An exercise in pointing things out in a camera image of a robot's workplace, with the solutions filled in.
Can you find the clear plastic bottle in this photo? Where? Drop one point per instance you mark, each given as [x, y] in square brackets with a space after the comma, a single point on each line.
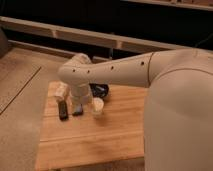
[61, 92]

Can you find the black bowl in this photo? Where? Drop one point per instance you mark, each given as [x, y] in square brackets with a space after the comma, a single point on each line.
[99, 90]

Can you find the wooden table board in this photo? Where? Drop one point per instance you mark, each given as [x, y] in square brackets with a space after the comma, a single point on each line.
[84, 140]

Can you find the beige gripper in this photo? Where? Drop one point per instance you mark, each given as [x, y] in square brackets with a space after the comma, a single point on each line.
[80, 94]

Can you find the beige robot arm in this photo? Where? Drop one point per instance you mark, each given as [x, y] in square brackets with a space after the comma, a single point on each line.
[178, 110]

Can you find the white wooden rail frame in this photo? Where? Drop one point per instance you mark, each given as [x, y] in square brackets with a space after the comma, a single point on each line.
[103, 40]

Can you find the black rectangular remote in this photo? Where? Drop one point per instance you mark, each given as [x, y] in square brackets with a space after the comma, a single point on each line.
[63, 111]

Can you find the white paper cup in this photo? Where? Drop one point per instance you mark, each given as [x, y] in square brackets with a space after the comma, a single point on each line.
[97, 106]

